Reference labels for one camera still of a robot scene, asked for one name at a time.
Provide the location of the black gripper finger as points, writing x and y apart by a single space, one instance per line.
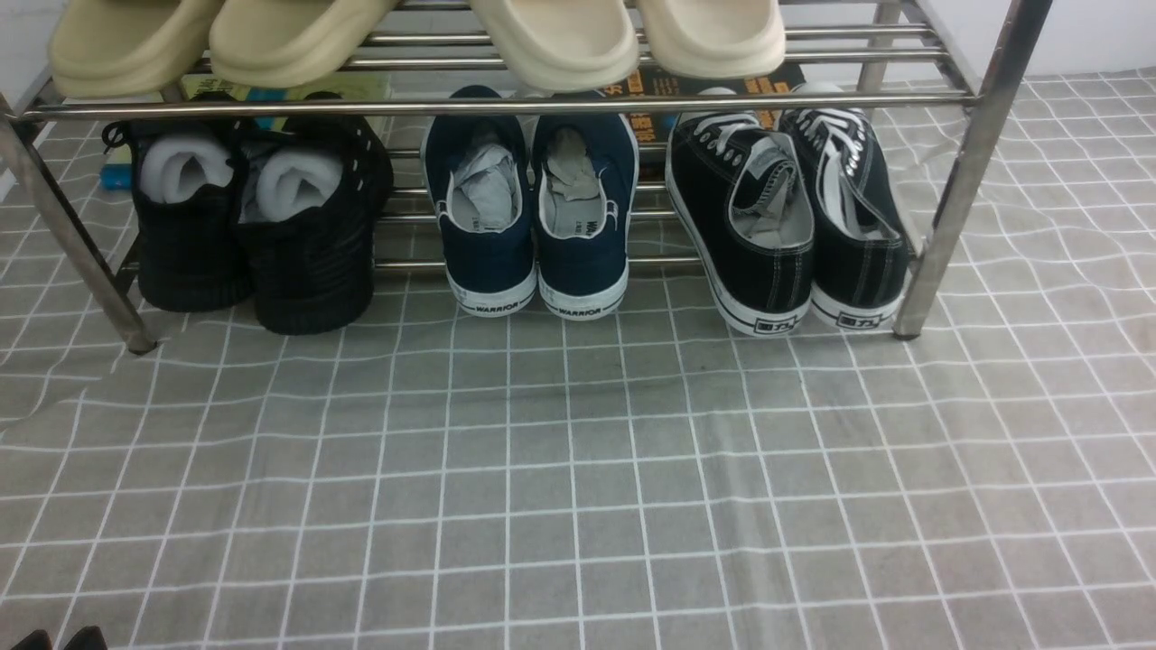
87 638

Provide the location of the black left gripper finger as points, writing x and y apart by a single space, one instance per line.
39 639

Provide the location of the black canvas sneaker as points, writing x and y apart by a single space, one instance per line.
862 253
738 189

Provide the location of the stainless steel shoe rack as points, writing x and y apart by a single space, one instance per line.
907 61

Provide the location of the grey checked floor cloth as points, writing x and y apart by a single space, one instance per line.
426 480

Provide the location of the black knit sneaker left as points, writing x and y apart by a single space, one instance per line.
185 186

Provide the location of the black knit sneaker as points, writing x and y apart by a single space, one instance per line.
185 186
306 220

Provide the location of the black knit sneaker right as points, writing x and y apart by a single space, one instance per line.
306 220

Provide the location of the beige slipper far left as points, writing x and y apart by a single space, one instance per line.
120 49

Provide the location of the beige slipper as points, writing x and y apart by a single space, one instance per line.
120 49
285 44

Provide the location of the navy canvas shoe left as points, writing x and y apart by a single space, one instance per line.
475 171

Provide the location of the navy canvas shoe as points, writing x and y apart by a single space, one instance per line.
475 171
586 172

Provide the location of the navy canvas shoe right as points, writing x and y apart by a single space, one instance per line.
586 172

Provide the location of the cream slipper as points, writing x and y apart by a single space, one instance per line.
562 46
715 39

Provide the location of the black book orange text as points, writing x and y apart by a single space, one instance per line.
657 83

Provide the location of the cream slipper far right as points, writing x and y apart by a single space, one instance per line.
715 39

